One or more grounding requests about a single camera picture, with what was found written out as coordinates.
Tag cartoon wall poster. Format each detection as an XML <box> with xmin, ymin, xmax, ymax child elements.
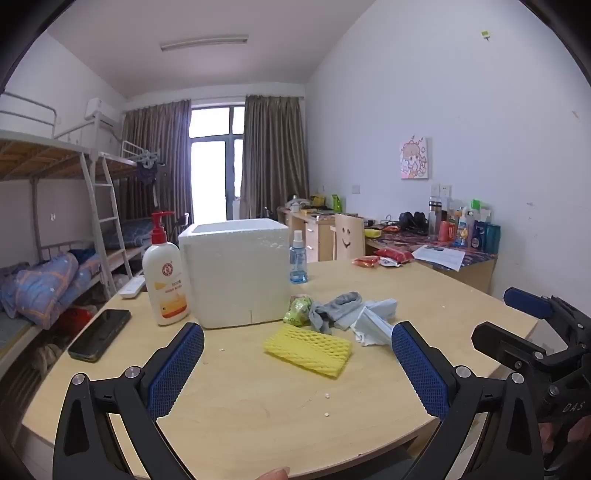
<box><xmin>400</xmin><ymin>136</ymin><xmax>430</xmax><ymax>180</ymax></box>

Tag blue plaid bedding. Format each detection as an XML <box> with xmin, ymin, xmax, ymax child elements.
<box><xmin>102</xmin><ymin>217</ymin><xmax>155</xmax><ymax>250</ymax></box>

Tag black headphones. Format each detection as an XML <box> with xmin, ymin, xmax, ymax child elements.
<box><xmin>398</xmin><ymin>211</ymin><xmax>430</xmax><ymax>232</ymax></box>

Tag person's right hand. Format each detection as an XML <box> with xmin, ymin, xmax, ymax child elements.
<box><xmin>538</xmin><ymin>420</ymin><xmax>561</xmax><ymax>457</ymax></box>

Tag grey sock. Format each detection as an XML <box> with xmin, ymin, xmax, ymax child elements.
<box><xmin>308</xmin><ymin>291</ymin><xmax>365</xmax><ymax>334</ymax></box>

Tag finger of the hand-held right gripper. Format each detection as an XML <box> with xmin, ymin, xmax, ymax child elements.
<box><xmin>503</xmin><ymin>286</ymin><xmax>583</xmax><ymax>334</ymax></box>
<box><xmin>471</xmin><ymin>322</ymin><xmax>557</xmax><ymax>372</ymax></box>

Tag wooden smiley face chair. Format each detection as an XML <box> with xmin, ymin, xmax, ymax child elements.
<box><xmin>334</xmin><ymin>213</ymin><xmax>365</xmax><ymax>261</ymax></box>

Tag yellow foam net sleeve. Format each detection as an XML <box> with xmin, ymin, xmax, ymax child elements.
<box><xmin>263</xmin><ymin>323</ymin><xmax>354</xmax><ymax>379</ymax></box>

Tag white foam box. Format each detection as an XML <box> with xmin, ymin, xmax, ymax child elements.
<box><xmin>178</xmin><ymin>219</ymin><xmax>291</xmax><ymax>329</ymax></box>

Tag blue face mask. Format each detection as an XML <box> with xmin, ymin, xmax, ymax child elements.
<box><xmin>350</xmin><ymin>308</ymin><xmax>398</xmax><ymax>347</ymax></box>

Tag wooden desk with patterned mat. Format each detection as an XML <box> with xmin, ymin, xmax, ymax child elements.
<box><xmin>365</xmin><ymin>228</ymin><xmax>499</xmax><ymax>296</ymax></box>

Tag white lotion pump bottle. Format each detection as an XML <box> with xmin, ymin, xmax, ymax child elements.
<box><xmin>142</xmin><ymin>211</ymin><xmax>191</xmax><ymax>327</ymax></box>

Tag green tissue packet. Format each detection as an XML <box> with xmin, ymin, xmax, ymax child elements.
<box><xmin>283</xmin><ymin>294</ymin><xmax>315</xmax><ymax>327</ymax></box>

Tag yellow cartoon bottle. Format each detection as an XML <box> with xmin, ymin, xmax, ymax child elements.
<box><xmin>455</xmin><ymin>208</ymin><xmax>470</xmax><ymax>247</ymax></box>

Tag blue spray bottle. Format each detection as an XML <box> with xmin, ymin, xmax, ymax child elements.
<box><xmin>289</xmin><ymin>229</ymin><xmax>308</xmax><ymax>284</ymax></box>

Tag wooden desk with drawers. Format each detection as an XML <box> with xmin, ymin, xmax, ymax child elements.
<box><xmin>277</xmin><ymin>206</ymin><xmax>338</xmax><ymax>262</ymax></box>

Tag light blue cloth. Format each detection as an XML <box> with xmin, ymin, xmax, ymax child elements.
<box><xmin>344</xmin><ymin>298</ymin><xmax>399</xmax><ymax>330</ymax></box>

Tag white remote control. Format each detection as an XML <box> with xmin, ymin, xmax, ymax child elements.
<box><xmin>119</xmin><ymin>275</ymin><xmax>147</xmax><ymax>299</ymax></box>

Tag glass balcony door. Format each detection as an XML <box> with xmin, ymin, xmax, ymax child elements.
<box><xmin>189</xmin><ymin>106</ymin><xmax>245</xmax><ymax>222</ymax></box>

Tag printed paper sheet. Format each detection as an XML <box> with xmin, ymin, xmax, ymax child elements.
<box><xmin>412</xmin><ymin>244</ymin><xmax>466</xmax><ymax>271</ymax></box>

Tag white bunk bed ladder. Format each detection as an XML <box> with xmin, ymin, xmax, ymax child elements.
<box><xmin>81</xmin><ymin>150</ymin><xmax>134</xmax><ymax>298</ymax></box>

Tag white air conditioner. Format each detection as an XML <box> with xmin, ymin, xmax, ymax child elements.
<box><xmin>84</xmin><ymin>97</ymin><xmax>116</xmax><ymax>127</ymax></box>

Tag ceiling tube light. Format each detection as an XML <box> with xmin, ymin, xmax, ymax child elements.
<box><xmin>160</xmin><ymin>35</ymin><xmax>249</xmax><ymax>52</ymax></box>

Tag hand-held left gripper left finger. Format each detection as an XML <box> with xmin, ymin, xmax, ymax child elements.
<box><xmin>52</xmin><ymin>322</ymin><xmax>206</xmax><ymax>480</ymax></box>

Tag brown curtain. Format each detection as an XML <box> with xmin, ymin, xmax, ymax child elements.
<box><xmin>240</xmin><ymin>95</ymin><xmax>309</xmax><ymax>220</ymax></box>
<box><xmin>122</xmin><ymin>99</ymin><xmax>192</xmax><ymax>227</ymax></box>

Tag steel thermos bottle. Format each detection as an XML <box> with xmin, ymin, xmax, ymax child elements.
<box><xmin>428</xmin><ymin>196</ymin><xmax>442</xmax><ymax>241</ymax></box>

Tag black smartphone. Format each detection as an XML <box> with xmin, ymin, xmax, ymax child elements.
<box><xmin>67</xmin><ymin>308</ymin><xmax>132</xmax><ymax>363</ymax></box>

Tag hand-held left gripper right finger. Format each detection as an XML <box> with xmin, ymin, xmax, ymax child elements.
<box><xmin>391</xmin><ymin>320</ymin><xmax>546</xmax><ymax>480</ymax></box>

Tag large red snack packet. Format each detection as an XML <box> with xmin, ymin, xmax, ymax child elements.
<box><xmin>378</xmin><ymin>247</ymin><xmax>414</xmax><ymax>265</ymax></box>

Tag blue orange star quilt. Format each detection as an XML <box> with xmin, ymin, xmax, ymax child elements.
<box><xmin>0</xmin><ymin>251</ymin><xmax>100</xmax><ymax>329</ymax></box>

